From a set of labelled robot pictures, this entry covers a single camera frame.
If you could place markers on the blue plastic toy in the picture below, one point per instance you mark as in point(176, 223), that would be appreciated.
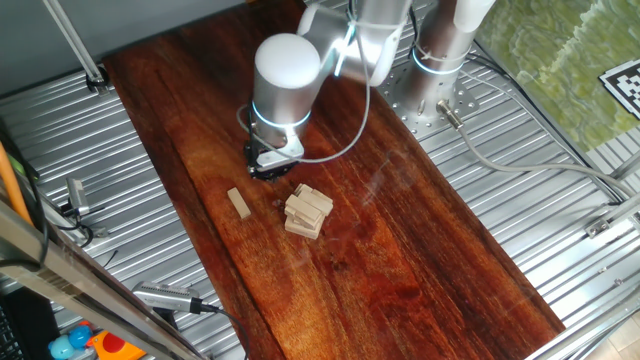
point(80, 337)

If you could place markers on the black white fiducial marker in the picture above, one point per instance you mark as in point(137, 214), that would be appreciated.
point(625, 87)

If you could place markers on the black device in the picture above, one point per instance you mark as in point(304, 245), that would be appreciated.
point(35, 320)

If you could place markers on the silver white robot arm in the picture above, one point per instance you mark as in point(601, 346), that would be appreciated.
point(285, 90)

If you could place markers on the orange pole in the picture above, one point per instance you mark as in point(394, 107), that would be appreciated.
point(11, 180)

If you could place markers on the green marbled panel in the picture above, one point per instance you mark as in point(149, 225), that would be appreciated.
point(550, 50)

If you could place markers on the metal frame beam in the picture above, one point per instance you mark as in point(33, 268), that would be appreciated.
point(75, 285)

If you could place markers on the silver camera mounting bracket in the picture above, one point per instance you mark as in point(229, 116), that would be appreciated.
point(280, 152)

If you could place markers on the silver depth camera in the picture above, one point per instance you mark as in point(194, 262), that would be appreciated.
point(165, 296)
point(77, 195)

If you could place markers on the reddish brown wooden board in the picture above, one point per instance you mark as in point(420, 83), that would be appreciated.
point(400, 250)

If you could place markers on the aluminium frame rail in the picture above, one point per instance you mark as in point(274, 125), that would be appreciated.
point(620, 210)
point(627, 167)
point(590, 324)

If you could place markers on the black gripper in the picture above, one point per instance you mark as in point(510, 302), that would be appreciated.
point(270, 170)

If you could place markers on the black pole clamp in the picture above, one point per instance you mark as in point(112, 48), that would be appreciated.
point(97, 82)

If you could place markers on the orange emergency stop box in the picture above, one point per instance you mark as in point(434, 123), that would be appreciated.
point(112, 345)

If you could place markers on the silver support pole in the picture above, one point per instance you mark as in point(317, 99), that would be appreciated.
point(69, 35)

